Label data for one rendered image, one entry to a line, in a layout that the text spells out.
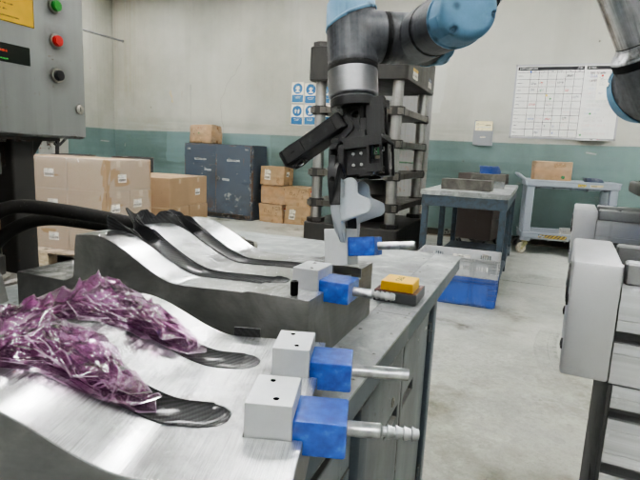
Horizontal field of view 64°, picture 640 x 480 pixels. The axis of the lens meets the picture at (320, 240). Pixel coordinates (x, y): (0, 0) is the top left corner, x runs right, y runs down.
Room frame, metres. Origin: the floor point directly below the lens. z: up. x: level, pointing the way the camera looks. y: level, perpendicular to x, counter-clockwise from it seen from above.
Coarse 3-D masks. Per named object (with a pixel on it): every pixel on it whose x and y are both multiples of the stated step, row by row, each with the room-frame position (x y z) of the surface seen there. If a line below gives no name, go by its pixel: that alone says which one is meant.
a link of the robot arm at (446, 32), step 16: (432, 0) 0.67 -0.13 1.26; (448, 0) 0.65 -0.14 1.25; (464, 0) 0.65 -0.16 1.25; (480, 0) 0.65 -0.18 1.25; (496, 0) 0.69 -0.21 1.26; (416, 16) 0.72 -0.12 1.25; (432, 16) 0.67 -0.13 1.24; (448, 16) 0.65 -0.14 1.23; (464, 16) 0.65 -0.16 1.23; (480, 16) 0.65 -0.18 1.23; (416, 32) 0.73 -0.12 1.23; (432, 32) 0.68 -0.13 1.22; (448, 32) 0.66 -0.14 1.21; (464, 32) 0.65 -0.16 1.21; (480, 32) 0.65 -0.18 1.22; (416, 48) 0.75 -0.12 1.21; (432, 48) 0.72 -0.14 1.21; (448, 48) 0.69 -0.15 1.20
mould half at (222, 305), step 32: (160, 224) 0.84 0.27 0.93; (96, 256) 0.71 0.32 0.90; (128, 256) 0.69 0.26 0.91; (160, 256) 0.72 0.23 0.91; (192, 256) 0.77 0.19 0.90; (256, 256) 0.86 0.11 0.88; (288, 256) 0.86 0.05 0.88; (32, 288) 0.76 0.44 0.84; (160, 288) 0.67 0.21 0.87; (192, 288) 0.65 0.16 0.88; (224, 288) 0.64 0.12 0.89; (256, 288) 0.63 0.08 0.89; (288, 288) 0.64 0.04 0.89; (224, 320) 0.63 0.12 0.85; (256, 320) 0.61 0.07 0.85; (288, 320) 0.59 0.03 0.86; (320, 320) 0.62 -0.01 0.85; (352, 320) 0.74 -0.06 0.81
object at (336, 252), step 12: (336, 240) 0.74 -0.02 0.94; (348, 240) 0.74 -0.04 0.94; (360, 240) 0.73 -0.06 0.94; (372, 240) 0.72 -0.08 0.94; (336, 252) 0.74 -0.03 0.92; (348, 252) 0.73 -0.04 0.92; (360, 252) 0.73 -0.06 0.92; (372, 252) 0.72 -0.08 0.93; (336, 264) 0.73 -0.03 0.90; (348, 264) 0.73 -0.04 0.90
